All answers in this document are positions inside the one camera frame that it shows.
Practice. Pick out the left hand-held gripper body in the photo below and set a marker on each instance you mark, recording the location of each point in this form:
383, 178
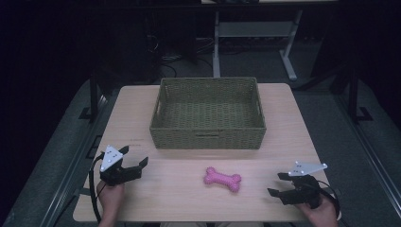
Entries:
110, 164

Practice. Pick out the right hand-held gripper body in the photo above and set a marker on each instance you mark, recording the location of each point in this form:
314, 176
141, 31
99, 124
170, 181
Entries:
304, 186

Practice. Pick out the pink bone-shaped dog toy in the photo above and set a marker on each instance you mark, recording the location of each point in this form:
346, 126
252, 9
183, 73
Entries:
222, 179

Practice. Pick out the green woven basket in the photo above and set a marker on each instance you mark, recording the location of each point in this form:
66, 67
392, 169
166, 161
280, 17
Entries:
208, 138

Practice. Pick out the person's right hand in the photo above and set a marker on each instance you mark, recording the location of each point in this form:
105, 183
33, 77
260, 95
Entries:
321, 214

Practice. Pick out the person's left hand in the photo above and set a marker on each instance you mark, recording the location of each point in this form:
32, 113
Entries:
110, 200

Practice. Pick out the aluminium frame rail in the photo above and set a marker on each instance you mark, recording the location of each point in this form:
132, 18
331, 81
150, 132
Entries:
369, 151
72, 170

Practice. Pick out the black metal stand post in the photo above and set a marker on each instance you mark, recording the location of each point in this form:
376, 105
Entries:
353, 94
93, 97

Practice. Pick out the grey metal desk frame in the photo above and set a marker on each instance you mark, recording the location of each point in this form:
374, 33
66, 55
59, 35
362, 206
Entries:
252, 29

